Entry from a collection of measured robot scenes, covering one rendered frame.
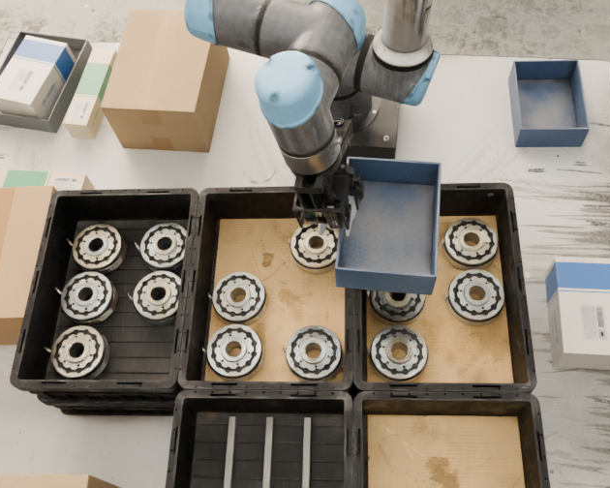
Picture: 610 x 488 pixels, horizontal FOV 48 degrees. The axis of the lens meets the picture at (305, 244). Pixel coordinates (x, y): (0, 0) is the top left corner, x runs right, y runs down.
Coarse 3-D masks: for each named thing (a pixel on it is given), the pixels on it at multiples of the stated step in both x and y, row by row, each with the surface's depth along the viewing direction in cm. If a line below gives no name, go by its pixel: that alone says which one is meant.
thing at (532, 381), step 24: (504, 192) 128; (360, 312) 119; (528, 312) 116; (360, 336) 117; (528, 336) 115; (360, 360) 115; (528, 360) 113; (360, 384) 113; (384, 384) 113; (408, 384) 113; (432, 384) 112; (456, 384) 112; (480, 384) 112; (504, 384) 111; (528, 384) 111
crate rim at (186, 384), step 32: (224, 192) 132; (256, 192) 132; (288, 192) 131; (192, 256) 127; (192, 288) 124; (192, 320) 121; (352, 320) 119; (352, 352) 116; (192, 384) 116; (224, 384) 117; (256, 384) 115; (288, 384) 114; (320, 384) 114; (352, 384) 115
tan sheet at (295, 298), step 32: (224, 224) 141; (256, 224) 140; (288, 224) 140; (224, 256) 137; (256, 256) 137; (288, 256) 136; (288, 288) 133; (320, 288) 133; (288, 320) 130; (320, 320) 130
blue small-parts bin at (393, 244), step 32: (352, 160) 110; (384, 160) 109; (384, 192) 114; (416, 192) 113; (352, 224) 111; (384, 224) 111; (416, 224) 111; (352, 256) 109; (384, 256) 108; (416, 256) 108; (352, 288) 106; (384, 288) 105; (416, 288) 103
